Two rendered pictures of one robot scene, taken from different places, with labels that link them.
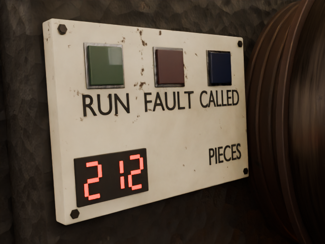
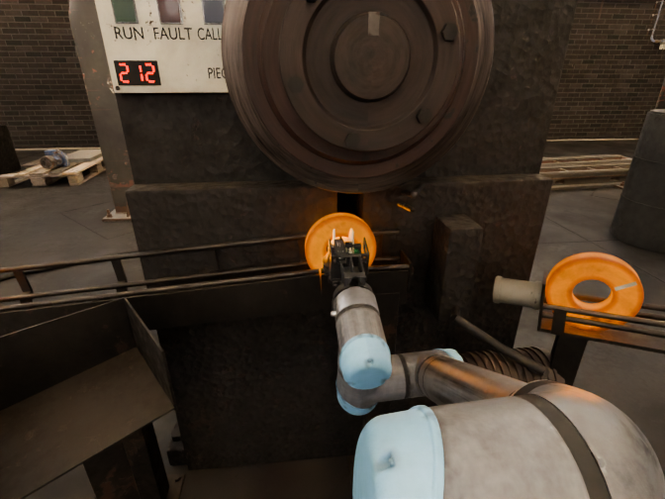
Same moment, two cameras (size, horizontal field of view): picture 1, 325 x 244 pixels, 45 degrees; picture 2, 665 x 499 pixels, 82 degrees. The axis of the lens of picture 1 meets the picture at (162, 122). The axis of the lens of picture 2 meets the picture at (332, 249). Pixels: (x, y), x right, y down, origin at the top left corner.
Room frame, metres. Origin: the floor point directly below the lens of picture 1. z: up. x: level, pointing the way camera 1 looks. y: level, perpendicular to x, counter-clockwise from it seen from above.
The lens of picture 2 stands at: (-0.10, -0.73, 1.09)
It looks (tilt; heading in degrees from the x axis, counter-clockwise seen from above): 24 degrees down; 34
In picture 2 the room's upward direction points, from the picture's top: straight up
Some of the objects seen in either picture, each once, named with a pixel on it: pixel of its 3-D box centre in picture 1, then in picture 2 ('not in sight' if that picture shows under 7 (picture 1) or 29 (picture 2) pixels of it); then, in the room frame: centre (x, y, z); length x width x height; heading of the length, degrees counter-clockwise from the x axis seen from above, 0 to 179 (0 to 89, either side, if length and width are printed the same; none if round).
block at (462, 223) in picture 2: not in sight; (450, 267); (0.72, -0.51, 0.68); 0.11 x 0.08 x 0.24; 40
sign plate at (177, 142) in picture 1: (166, 114); (175, 42); (0.43, 0.00, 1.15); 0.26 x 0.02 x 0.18; 130
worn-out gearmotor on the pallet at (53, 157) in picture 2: not in sight; (58, 157); (1.79, 4.27, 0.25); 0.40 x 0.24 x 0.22; 40
